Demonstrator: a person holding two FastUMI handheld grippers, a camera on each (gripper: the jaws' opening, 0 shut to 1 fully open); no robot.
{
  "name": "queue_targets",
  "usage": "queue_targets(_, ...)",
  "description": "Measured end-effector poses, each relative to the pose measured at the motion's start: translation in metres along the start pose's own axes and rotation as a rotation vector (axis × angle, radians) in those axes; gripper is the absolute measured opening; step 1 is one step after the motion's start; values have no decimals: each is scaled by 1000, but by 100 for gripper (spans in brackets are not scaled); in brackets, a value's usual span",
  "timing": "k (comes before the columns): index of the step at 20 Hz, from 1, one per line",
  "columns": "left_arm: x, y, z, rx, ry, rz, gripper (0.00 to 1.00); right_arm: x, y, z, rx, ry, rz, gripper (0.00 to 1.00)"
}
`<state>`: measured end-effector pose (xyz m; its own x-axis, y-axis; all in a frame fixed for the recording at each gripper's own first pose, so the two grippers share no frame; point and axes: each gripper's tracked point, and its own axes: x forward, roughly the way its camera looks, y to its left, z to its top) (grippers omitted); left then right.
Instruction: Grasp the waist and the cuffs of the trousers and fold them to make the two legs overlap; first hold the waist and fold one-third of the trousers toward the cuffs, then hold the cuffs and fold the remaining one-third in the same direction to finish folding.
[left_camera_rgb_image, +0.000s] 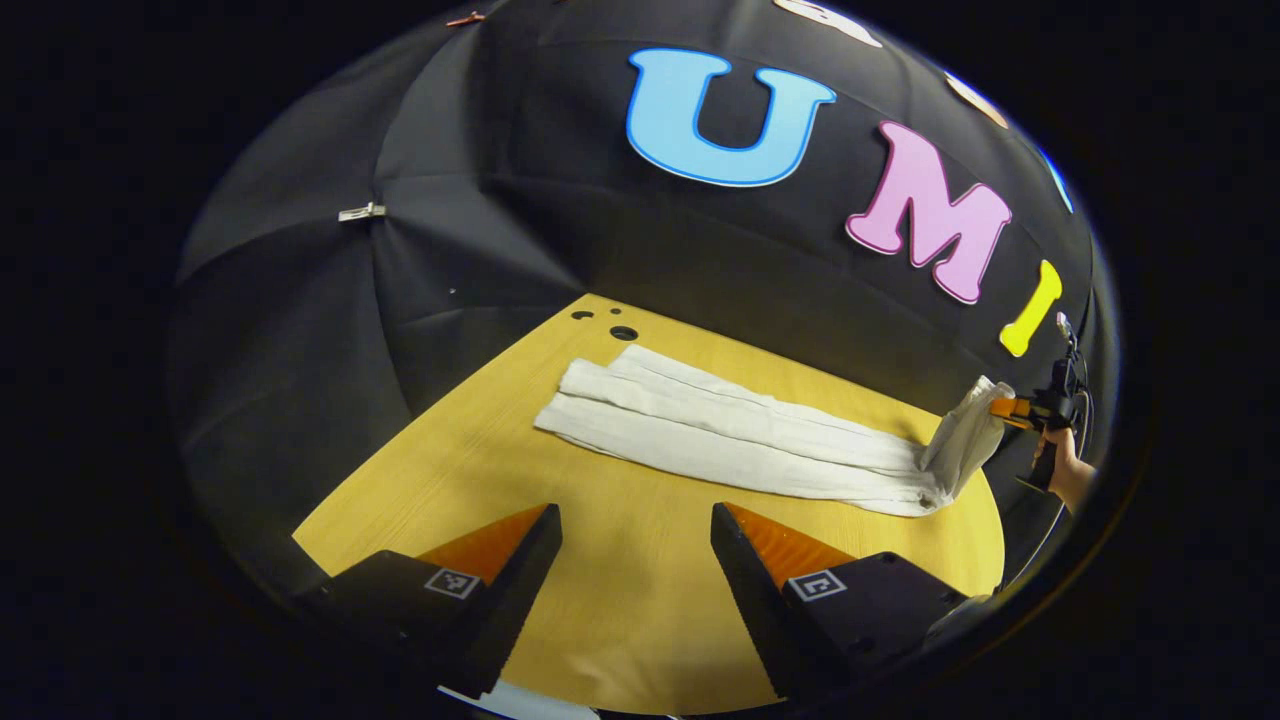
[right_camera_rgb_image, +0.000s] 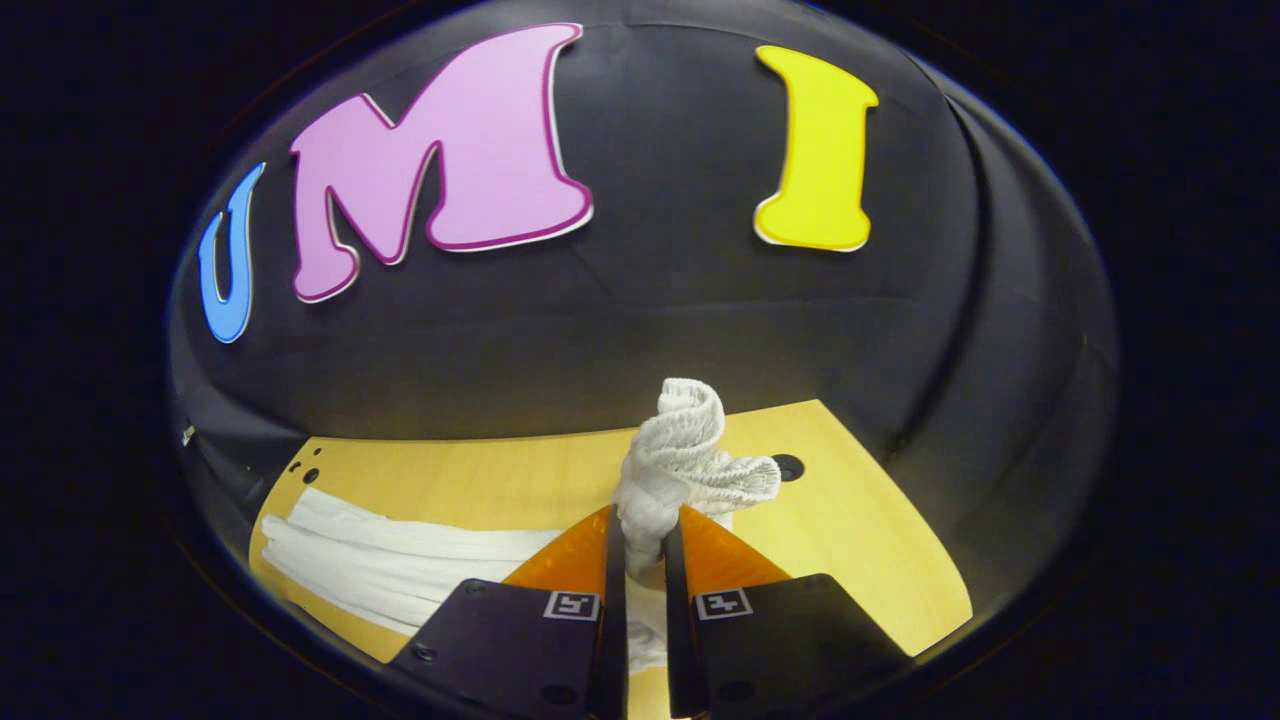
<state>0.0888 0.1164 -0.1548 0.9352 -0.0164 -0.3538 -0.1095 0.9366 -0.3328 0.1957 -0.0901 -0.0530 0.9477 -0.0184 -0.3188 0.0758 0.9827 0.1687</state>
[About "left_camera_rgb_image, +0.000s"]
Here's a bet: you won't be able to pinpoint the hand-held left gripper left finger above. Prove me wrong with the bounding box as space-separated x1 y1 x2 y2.
293 503 564 701

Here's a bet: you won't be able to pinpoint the white jeans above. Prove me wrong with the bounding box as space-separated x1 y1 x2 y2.
533 343 1016 518

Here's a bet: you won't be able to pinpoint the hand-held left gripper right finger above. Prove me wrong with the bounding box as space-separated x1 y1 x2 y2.
710 502 971 703

